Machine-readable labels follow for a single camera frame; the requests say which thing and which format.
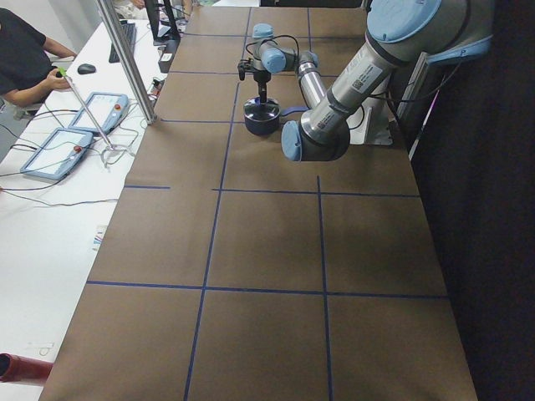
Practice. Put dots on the glass pot lid blue knob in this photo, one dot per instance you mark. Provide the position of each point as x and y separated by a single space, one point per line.
255 112

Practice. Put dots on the white pedestal column base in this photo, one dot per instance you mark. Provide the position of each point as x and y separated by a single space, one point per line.
369 125

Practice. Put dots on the teach pendant far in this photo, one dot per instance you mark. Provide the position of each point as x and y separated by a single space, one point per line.
108 110

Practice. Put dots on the teach pendant near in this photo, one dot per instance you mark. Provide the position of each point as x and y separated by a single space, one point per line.
58 154

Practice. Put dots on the dark blue saucepan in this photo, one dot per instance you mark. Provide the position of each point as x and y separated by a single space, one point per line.
267 128

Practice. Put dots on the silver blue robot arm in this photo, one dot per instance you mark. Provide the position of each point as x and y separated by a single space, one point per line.
397 33
268 58

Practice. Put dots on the red cylinder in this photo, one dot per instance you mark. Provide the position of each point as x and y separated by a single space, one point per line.
22 370

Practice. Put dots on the long metal rod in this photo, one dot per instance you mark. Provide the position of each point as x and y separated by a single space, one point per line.
102 134

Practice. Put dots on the black computer mouse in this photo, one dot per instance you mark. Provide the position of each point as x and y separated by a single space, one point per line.
86 68

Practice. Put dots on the person in black shirt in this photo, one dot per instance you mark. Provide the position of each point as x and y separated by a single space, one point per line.
27 74

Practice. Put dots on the aluminium frame post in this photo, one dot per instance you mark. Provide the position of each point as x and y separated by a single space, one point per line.
127 60

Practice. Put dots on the teach pendant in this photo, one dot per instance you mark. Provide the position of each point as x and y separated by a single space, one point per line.
108 110
58 154

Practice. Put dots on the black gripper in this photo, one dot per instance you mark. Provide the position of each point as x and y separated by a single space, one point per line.
262 78

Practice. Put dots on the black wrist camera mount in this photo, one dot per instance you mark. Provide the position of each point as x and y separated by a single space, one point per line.
244 67

